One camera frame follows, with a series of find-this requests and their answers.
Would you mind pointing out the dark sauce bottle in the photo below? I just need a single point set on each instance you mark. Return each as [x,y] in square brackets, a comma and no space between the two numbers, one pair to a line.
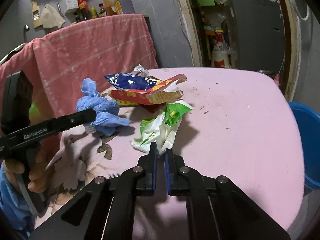
[102,12]

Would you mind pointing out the yellow sauce bottle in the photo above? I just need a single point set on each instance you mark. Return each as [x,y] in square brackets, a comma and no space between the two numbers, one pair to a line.
[94,12]

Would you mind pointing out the red snack wrapper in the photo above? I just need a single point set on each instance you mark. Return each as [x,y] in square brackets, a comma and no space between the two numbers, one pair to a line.
[163,92]

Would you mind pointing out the person's left hand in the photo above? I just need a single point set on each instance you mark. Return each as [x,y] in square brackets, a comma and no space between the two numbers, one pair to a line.
[38,174]

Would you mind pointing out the blue microfibre cloth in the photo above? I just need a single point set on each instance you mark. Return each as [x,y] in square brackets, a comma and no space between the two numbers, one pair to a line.
[107,111]

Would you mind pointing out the blue plastic basin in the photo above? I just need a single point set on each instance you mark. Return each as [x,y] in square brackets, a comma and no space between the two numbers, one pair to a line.
[309,127]

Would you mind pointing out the white wall box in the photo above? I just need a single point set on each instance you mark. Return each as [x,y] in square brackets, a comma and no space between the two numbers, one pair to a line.
[69,6]

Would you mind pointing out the pink checked towel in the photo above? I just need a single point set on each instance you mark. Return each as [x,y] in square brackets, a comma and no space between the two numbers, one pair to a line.
[57,63]

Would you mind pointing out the blue snack bag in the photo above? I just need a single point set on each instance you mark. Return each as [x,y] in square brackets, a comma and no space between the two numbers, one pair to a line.
[125,81]

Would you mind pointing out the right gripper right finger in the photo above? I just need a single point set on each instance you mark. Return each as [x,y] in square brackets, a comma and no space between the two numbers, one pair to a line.
[216,207]

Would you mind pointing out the wooden door frame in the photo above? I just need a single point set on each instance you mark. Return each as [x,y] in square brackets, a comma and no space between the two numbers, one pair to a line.
[191,16]

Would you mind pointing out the silver foil wrapper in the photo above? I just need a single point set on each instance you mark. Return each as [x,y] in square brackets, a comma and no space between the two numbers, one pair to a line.
[140,71]

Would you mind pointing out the red white rice bag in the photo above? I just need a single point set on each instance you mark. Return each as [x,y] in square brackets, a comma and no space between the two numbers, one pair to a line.
[220,55]

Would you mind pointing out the large oil jug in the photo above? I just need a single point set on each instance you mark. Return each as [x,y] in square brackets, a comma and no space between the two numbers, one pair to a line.
[124,7]

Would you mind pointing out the grey small refrigerator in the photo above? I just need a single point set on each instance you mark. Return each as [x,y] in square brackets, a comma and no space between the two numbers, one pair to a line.
[256,34]

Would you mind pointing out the beige hanging cloth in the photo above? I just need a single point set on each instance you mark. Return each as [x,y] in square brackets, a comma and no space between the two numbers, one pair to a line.
[51,18]

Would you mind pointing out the wooden grater board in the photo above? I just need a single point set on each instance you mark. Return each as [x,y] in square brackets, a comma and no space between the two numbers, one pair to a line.
[36,15]

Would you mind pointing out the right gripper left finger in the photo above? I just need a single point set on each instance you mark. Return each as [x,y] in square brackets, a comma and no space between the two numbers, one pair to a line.
[105,208]

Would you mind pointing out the pink floral table cloth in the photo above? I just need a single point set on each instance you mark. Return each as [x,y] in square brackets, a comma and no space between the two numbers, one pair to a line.
[241,127]

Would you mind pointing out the green white plastic bag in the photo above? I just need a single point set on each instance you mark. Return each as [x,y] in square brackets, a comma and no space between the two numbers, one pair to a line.
[162,129]

